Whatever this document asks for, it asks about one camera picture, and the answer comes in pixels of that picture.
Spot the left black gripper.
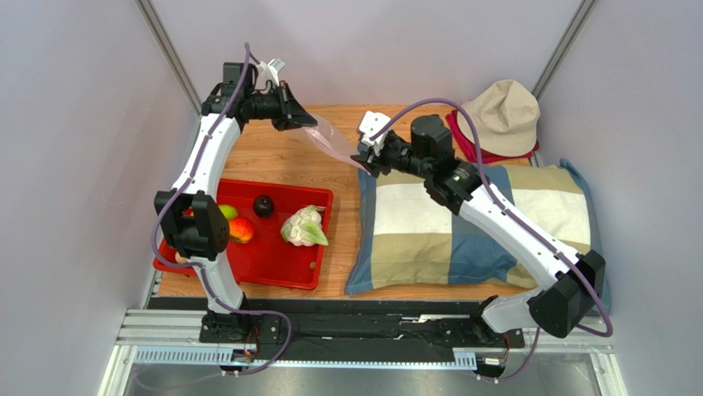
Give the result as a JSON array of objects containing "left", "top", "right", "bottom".
[{"left": 245, "top": 82, "right": 318, "bottom": 132}]

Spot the clear zip top bag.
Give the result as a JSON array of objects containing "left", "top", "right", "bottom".
[{"left": 302, "top": 115, "right": 366, "bottom": 172}]

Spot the white green cauliflower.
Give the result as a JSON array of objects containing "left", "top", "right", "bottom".
[{"left": 281, "top": 205, "right": 328, "bottom": 247}]

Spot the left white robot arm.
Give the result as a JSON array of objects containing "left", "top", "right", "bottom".
[{"left": 154, "top": 59, "right": 318, "bottom": 342}]

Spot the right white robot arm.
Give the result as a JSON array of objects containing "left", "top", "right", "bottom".
[{"left": 352, "top": 111, "right": 614, "bottom": 338}]

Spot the plaid blue beige pillow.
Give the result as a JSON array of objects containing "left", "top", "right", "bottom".
[{"left": 344, "top": 159, "right": 602, "bottom": 295}]

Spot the dark purple mangosteen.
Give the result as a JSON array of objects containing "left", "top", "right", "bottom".
[{"left": 252, "top": 195, "right": 276, "bottom": 219}]

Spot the red plastic tray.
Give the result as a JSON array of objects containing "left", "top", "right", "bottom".
[{"left": 152, "top": 178, "right": 334, "bottom": 290}]

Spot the red folded cloth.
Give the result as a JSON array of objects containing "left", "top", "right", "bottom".
[{"left": 445, "top": 110, "right": 540, "bottom": 163}]

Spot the green apple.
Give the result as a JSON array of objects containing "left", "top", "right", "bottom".
[{"left": 218, "top": 205, "right": 238, "bottom": 220}]

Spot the red yellow apple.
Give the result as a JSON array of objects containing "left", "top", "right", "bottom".
[{"left": 229, "top": 216, "right": 256, "bottom": 243}]

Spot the beige bucket hat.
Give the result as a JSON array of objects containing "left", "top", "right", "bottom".
[{"left": 462, "top": 79, "right": 541, "bottom": 158}]

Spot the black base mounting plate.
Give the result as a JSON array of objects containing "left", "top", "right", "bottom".
[{"left": 147, "top": 297, "right": 526, "bottom": 363}]

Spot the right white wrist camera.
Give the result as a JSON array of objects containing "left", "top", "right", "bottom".
[{"left": 357, "top": 111, "right": 391, "bottom": 154}]

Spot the aluminium frame rail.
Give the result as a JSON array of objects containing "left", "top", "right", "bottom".
[{"left": 99, "top": 299, "right": 627, "bottom": 395}]

